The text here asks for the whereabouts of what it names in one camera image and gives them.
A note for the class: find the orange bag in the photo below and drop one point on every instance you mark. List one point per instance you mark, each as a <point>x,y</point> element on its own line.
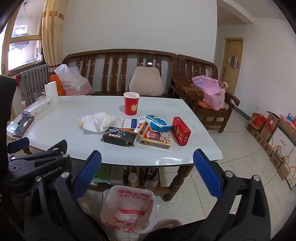
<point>61,90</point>

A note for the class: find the pink plastic bag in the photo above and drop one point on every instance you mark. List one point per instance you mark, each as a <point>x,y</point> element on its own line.
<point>212,92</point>

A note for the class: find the clothes hanging on door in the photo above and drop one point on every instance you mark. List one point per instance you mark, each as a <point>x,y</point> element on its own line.
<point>234,61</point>

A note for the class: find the yellow snack wrapper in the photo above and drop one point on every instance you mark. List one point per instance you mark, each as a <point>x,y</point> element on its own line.
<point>80,122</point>

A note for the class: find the small white and red pack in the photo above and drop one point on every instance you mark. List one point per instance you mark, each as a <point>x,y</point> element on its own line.
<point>141,128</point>

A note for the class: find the clear glass cup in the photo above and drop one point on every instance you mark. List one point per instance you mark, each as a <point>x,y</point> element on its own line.
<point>38,95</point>

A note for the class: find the black box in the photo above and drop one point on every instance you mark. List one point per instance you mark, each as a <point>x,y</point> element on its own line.
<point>118,136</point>

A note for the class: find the white carton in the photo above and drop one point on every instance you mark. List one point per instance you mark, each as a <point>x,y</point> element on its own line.
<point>117,176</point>

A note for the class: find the white top wooden table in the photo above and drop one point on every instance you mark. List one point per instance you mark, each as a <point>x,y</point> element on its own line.
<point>69,129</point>

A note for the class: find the wooden armchair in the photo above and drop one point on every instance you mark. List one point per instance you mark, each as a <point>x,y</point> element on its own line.
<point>185,88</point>

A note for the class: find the translucent white plastic bag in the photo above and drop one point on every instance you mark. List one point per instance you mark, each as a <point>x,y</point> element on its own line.
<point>74,83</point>

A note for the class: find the beige cushion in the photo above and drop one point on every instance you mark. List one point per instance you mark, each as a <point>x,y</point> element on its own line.
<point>145,81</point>

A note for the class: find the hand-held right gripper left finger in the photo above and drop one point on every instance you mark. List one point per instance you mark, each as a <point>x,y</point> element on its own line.
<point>89,171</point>

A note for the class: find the pile of cardboard boxes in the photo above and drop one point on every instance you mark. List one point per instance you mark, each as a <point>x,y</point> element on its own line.
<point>270,129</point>

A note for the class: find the person's beige shoe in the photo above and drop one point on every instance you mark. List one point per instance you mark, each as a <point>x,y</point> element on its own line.
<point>168,224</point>

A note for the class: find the wooden frame window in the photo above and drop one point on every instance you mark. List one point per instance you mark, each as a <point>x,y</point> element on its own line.
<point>23,52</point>

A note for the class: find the long white box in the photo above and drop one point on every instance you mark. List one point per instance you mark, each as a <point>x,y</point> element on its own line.
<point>38,106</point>

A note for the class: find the grey radiator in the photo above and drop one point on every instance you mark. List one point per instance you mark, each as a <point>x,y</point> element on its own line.
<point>34,81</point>

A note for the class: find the white bottle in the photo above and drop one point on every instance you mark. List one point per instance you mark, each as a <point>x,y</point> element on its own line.
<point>133,179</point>

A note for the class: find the yellow wooden door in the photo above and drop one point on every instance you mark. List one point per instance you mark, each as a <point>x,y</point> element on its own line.
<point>231,81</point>

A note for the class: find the red and gold box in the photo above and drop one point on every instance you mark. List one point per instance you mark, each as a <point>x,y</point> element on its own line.
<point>157,140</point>

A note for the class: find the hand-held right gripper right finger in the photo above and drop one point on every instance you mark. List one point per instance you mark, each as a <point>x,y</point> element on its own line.
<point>207,173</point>

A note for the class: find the white plastic bag red print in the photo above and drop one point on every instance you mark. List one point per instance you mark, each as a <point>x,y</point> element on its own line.
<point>129,210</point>

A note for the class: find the red paper cup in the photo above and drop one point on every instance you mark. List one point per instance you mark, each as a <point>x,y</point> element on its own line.
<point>131,105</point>

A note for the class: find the red hanging ornament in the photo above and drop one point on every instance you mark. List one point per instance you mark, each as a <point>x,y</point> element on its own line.
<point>17,81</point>

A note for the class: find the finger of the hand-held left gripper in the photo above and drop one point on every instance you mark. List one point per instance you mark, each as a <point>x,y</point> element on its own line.
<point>57,146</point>
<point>18,144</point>

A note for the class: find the white paper towel roll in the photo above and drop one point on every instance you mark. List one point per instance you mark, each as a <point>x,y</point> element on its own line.
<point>51,91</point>

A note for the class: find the white and blue medicine box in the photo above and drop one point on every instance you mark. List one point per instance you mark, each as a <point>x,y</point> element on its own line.
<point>127,123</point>

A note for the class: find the green packet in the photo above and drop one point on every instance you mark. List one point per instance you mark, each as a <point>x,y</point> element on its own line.
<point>101,175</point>

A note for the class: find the wooden sofa bench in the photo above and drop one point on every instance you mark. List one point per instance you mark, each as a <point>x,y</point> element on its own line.
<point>120,52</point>

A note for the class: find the beige curtain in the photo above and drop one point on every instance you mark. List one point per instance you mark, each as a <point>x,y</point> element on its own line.
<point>52,34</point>

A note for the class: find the white tissue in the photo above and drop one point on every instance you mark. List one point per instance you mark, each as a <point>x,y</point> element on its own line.
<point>99,122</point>

